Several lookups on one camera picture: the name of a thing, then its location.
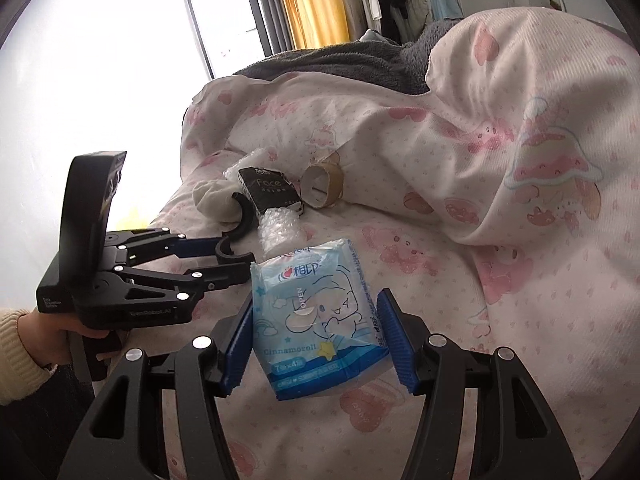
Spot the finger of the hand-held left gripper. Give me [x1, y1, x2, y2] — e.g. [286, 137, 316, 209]
[104, 227, 252, 266]
[112, 261, 253, 304]

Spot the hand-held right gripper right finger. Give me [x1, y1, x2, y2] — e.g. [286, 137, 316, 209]
[376, 287, 583, 480]

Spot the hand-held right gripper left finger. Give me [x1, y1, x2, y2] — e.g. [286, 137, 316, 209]
[57, 292, 256, 480]

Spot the clear bubble wrap roll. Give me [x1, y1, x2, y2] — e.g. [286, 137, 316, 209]
[222, 149, 303, 261]

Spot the blue cartoon tissue packet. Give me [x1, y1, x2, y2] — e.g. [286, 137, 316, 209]
[250, 237, 391, 401]

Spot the brown cardboard tape roll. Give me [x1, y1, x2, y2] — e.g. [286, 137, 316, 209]
[300, 152, 346, 209]

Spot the person's left forearm cream sleeve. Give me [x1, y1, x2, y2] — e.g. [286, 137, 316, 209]
[0, 317, 51, 406]

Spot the person's left hand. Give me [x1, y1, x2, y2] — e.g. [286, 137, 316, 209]
[19, 306, 107, 368]

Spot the white sock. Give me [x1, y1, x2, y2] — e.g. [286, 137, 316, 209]
[192, 180, 246, 226]

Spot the black curved plastic hook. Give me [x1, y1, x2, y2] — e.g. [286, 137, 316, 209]
[216, 194, 256, 242]

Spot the black tissue packet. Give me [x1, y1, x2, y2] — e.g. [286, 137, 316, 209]
[237, 165, 306, 217]

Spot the pink printed blanket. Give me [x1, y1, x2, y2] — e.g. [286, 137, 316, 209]
[150, 12, 640, 480]

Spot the grey fleece blanket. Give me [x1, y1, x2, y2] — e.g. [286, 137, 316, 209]
[232, 17, 466, 96]

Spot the grey curtain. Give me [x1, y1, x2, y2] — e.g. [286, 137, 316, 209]
[247, 0, 296, 56]

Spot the yellow curtain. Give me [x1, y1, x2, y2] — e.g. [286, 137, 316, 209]
[285, 0, 351, 48]

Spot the white hanging shirt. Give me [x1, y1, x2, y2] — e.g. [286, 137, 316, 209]
[362, 0, 383, 31]

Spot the beige hanging coat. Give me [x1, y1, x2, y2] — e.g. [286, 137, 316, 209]
[395, 0, 441, 41]

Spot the black window frame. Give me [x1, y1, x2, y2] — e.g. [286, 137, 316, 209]
[172, 0, 218, 81]

